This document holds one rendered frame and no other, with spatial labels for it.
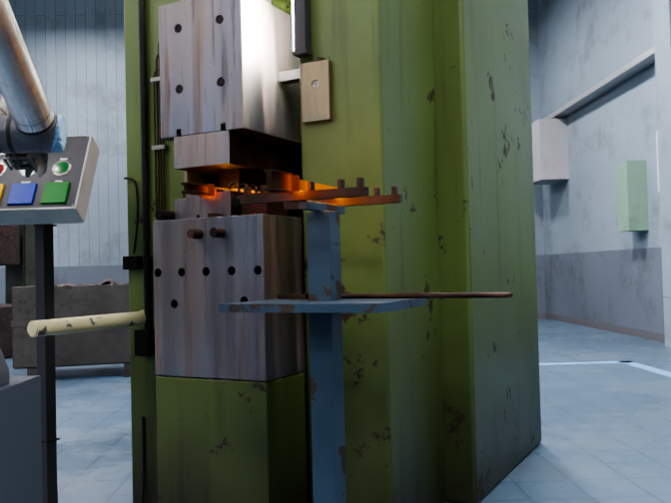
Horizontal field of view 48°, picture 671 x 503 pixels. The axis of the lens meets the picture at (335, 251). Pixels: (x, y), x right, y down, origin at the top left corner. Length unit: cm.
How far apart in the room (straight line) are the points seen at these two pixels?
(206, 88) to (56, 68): 934
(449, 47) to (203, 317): 117
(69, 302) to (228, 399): 382
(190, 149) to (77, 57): 928
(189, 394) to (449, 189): 104
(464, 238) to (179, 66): 103
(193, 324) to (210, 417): 26
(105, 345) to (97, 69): 621
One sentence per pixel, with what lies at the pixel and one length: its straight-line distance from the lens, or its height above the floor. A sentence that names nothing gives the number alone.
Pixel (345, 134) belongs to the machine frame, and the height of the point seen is 114.
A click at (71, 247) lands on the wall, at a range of 1111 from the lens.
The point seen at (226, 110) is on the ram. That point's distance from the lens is 218.
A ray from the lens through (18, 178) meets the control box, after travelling 246.
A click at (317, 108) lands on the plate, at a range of 217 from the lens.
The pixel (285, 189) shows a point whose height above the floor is 94.
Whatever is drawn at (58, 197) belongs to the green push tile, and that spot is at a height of 99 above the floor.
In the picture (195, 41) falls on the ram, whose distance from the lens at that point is 230.
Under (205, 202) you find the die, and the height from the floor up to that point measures 97.
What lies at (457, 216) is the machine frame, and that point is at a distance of 244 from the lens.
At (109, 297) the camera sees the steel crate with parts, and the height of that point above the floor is 59.
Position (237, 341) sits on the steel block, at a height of 57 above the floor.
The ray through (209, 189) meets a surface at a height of 100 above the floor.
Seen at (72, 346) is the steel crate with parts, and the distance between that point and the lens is 584.
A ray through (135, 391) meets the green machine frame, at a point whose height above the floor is 38.
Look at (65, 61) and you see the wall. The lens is 1152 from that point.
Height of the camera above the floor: 76
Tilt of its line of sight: 1 degrees up
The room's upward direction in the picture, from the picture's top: 1 degrees counter-clockwise
